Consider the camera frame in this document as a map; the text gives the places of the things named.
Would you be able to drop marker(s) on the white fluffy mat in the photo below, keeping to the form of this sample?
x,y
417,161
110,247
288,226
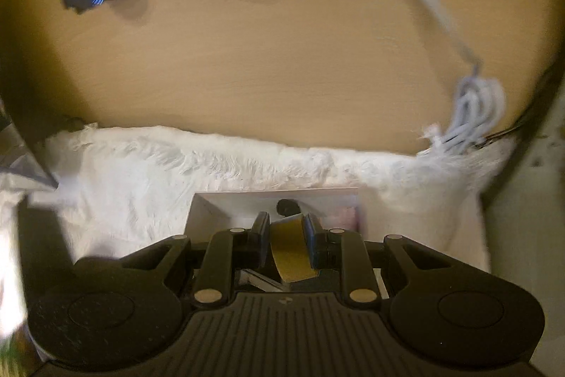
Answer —
x,y
145,178

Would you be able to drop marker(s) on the small black item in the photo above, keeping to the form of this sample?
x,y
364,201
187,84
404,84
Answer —
x,y
287,207

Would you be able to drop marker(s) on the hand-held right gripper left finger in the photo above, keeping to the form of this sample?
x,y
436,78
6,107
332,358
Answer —
x,y
263,240

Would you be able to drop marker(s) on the white box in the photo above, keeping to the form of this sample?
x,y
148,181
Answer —
x,y
220,209

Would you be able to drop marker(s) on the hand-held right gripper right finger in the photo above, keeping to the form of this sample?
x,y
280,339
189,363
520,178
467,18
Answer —
x,y
310,240

